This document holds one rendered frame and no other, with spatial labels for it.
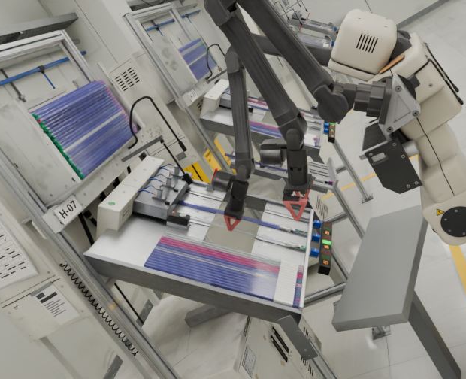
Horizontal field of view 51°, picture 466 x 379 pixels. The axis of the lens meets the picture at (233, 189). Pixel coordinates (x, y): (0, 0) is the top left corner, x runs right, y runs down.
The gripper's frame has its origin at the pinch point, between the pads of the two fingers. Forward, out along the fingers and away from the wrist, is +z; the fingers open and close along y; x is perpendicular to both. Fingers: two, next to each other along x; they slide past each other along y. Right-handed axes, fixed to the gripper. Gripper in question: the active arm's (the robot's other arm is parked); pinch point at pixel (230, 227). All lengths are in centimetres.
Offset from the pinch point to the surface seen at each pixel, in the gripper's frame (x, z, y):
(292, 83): -5, 57, -462
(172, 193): -25.7, -3.8, -6.5
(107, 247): -35.8, 2.2, 29.5
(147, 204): -31.4, -3.6, 5.7
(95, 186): -48, -11, 15
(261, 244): 12.8, 1.1, 3.7
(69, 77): -198, 51, -255
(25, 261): -60, 10, 39
